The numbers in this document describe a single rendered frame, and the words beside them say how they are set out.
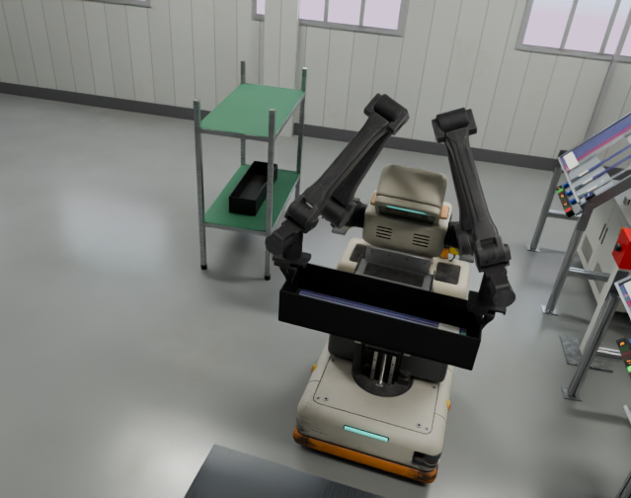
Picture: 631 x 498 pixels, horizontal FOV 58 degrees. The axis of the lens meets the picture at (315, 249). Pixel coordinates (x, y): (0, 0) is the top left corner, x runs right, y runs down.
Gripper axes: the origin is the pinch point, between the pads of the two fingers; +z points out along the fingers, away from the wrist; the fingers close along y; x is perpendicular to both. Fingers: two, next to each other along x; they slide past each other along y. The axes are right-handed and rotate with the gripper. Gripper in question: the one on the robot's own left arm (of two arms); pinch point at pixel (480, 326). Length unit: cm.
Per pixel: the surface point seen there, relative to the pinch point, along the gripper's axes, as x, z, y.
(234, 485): -50, 30, -53
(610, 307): 106, 51, 64
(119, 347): 56, 109, -166
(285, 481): -44, 30, -41
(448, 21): 397, -15, -51
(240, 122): 155, 13, -140
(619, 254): 141, 42, 70
